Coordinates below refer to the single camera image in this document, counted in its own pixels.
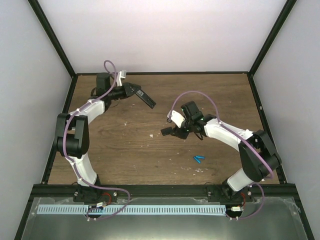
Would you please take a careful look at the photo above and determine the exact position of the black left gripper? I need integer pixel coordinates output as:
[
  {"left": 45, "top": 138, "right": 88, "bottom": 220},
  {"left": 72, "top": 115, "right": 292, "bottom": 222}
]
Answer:
[{"left": 106, "top": 82, "right": 140, "bottom": 101}]

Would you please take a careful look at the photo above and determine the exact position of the black remote control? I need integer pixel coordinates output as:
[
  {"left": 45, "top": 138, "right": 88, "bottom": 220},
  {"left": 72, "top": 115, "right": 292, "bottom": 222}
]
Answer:
[{"left": 135, "top": 89, "right": 156, "bottom": 109}]

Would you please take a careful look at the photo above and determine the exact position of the black battery cover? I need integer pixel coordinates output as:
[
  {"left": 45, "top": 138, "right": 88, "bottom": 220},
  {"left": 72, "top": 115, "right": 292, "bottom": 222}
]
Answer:
[{"left": 160, "top": 127, "right": 173, "bottom": 136}]

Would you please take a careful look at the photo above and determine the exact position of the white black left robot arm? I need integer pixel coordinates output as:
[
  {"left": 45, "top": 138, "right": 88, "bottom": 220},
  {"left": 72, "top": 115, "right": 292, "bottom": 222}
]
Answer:
[{"left": 53, "top": 70, "right": 142, "bottom": 202}]

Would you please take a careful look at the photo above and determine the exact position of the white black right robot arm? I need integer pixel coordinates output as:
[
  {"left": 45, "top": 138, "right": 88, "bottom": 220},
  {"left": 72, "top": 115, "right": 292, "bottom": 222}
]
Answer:
[{"left": 167, "top": 101, "right": 282, "bottom": 202}]

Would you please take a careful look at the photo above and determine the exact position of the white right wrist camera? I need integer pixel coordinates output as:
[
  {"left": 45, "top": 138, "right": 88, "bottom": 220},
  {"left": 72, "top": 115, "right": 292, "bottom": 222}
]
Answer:
[{"left": 167, "top": 110, "right": 186, "bottom": 128}]

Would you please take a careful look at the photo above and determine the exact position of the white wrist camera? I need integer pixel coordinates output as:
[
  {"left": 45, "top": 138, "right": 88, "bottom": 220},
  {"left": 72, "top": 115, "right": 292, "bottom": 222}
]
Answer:
[
  {"left": 116, "top": 70, "right": 127, "bottom": 87},
  {"left": 167, "top": 110, "right": 186, "bottom": 128}
]

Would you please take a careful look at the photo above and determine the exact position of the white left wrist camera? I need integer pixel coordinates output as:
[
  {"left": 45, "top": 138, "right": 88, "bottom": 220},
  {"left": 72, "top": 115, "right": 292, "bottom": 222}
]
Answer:
[{"left": 116, "top": 70, "right": 127, "bottom": 87}]

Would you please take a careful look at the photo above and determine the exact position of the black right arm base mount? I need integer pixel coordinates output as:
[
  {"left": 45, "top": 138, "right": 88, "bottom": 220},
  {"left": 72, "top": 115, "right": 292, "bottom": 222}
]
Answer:
[{"left": 205, "top": 183, "right": 253, "bottom": 202}]

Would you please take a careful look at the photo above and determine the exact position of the light blue slotted cable duct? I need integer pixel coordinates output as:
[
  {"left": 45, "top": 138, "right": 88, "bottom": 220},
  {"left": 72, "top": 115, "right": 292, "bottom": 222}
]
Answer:
[{"left": 36, "top": 204, "right": 226, "bottom": 216}]

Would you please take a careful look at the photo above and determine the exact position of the black enclosure frame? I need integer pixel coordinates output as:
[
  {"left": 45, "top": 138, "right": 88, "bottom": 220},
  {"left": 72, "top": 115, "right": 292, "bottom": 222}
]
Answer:
[{"left": 13, "top": 0, "right": 315, "bottom": 240}]

